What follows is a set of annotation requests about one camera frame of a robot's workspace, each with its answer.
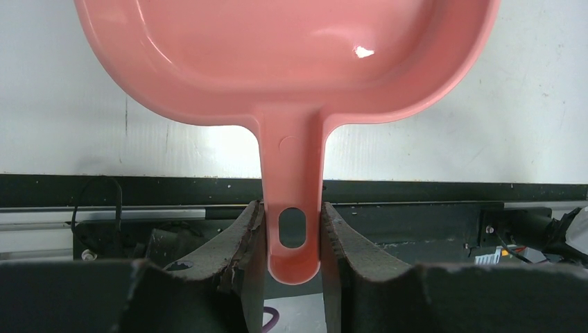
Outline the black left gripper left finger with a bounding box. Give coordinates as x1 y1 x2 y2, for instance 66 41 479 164
112 200 266 332

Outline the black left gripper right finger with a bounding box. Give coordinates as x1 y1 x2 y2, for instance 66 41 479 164
320 203 449 332

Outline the pink plastic dustpan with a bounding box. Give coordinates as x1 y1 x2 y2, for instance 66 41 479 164
74 1 500 285

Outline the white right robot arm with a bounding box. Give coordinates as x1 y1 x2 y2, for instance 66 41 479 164
543 207 587 269

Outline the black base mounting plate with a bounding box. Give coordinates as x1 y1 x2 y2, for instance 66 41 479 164
1 175 587 262

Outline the right controller circuit board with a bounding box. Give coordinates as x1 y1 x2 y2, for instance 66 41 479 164
468 246 548 265

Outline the aluminium front rail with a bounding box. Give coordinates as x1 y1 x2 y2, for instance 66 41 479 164
1 207 206 225

